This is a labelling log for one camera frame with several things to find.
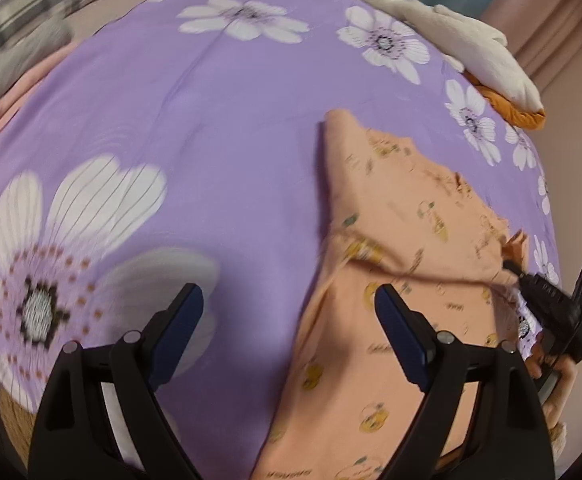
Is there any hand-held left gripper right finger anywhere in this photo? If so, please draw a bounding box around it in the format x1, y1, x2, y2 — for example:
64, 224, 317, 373
374, 283, 556, 480

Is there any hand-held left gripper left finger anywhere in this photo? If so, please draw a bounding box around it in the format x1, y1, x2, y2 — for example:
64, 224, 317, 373
28, 282, 205, 480

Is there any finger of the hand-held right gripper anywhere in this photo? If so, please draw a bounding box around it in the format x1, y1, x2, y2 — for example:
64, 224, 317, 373
501, 258, 572, 319

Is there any orange printed baby onesie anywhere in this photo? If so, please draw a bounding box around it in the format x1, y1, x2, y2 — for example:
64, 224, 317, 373
251, 108, 542, 480

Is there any person's right hand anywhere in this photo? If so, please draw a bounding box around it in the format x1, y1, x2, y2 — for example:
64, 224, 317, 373
523, 352, 576, 426

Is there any purple floral blanket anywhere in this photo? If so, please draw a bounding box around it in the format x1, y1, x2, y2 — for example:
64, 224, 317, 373
0, 0, 562, 480

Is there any white goose plush toy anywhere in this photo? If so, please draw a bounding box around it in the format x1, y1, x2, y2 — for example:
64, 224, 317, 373
332, 0, 546, 131

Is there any pink curtain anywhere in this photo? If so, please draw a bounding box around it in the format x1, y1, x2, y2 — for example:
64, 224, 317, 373
481, 0, 582, 91

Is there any light pink cloth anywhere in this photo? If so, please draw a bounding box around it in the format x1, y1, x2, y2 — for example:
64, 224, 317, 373
0, 40, 79, 196

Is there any grey rolled cloth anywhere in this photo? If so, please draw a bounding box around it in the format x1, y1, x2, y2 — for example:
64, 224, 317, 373
0, 20, 72, 116

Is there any grey plaid quilt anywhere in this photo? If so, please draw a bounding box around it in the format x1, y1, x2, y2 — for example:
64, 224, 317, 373
0, 0, 152, 76

